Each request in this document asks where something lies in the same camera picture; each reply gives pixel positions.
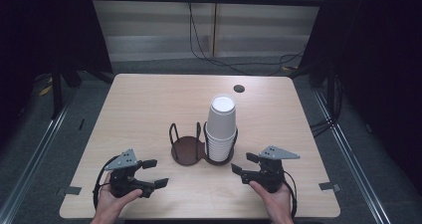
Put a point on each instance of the person's right hand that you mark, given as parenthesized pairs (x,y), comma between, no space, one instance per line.
(273,200)

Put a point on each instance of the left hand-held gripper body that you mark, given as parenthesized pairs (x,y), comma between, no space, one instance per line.
(124,179)

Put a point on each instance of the black curtain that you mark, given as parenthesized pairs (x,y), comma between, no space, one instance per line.
(40,28)
(381,51)

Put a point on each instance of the yellow floor tape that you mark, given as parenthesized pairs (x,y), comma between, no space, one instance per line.
(45,90)

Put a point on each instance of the grey tape strip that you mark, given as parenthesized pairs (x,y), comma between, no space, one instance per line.
(328,186)
(73,190)

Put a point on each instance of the white paper cup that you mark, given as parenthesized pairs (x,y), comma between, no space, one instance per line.
(221,117)

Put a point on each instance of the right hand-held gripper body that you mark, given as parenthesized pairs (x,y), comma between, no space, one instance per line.
(270,174)

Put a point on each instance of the metal floor rail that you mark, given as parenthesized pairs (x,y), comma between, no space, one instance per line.
(33,154)
(348,151)

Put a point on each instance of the person's left hand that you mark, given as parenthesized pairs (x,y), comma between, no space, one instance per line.
(111,204)

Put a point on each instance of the dark round table grommet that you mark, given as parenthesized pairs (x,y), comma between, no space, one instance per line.
(239,88)

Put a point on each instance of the black metal stand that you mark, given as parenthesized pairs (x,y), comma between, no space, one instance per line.
(57,94)

